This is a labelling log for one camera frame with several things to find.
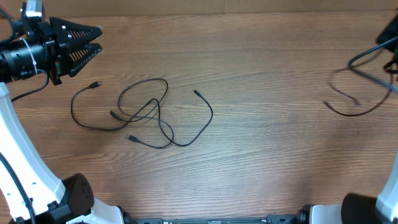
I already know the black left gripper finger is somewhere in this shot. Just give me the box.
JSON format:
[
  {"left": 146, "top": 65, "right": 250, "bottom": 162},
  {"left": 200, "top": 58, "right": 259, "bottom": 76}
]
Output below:
[
  {"left": 62, "top": 43, "right": 102, "bottom": 77},
  {"left": 49, "top": 17, "right": 103, "bottom": 47}
]

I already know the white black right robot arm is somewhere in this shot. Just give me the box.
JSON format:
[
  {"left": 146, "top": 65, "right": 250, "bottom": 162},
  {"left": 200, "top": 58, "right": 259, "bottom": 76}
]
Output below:
[{"left": 293, "top": 17, "right": 397, "bottom": 224}]

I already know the black left camera cable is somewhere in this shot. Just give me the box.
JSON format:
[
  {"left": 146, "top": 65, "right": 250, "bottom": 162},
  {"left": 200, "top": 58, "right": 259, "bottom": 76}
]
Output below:
[{"left": 0, "top": 6, "right": 50, "bottom": 224}]

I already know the black camera cable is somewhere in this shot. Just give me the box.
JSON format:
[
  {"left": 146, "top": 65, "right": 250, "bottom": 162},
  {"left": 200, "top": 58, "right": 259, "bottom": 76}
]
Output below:
[
  {"left": 0, "top": 6, "right": 50, "bottom": 224},
  {"left": 347, "top": 43, "right": 398, "bottom": 94}
]

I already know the separated black cable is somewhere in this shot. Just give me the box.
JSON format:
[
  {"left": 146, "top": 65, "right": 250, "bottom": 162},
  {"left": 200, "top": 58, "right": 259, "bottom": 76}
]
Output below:
[{"left": 322, "top": 67, "right": 394, "bottom": 118}]

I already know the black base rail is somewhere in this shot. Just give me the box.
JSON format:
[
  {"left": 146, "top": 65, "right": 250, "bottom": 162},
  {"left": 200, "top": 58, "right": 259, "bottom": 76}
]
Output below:
[{"left": 118, "top": 204, "right": 313, "bottom": 224}]

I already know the black right camera cable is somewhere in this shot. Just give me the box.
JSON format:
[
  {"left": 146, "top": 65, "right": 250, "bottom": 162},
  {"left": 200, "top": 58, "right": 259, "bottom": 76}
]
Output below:
[{"left": 347, "top": 43, "right": 398, "bottom": 94}]

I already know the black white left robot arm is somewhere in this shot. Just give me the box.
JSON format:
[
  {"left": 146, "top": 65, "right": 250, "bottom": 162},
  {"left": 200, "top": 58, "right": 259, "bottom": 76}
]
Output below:
[{"left": 1, "top": 14, "right": 124, "bottom": 223}]

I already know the black cable bundle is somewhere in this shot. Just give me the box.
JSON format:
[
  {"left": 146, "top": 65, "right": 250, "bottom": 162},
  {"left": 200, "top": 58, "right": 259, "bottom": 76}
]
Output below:
[{"left": 70, "top": 77, "right": 214, "bottom": 149}]

